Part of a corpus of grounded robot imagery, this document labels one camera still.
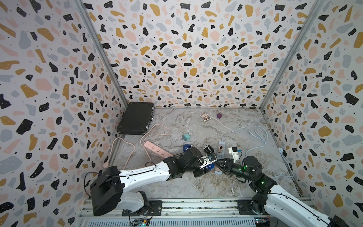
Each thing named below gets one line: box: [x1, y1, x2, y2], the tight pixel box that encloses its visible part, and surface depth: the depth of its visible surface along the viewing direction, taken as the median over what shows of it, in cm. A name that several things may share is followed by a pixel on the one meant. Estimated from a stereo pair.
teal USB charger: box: [182, 133, 191, 141], surface depth 103 cm
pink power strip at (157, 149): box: [143, 140, 174, 159], surface depth 97 cm
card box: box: [198, 111, 212, 122], surface depth 116 cm
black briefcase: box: [116, 101, 155, 135], surface depth 109 cm
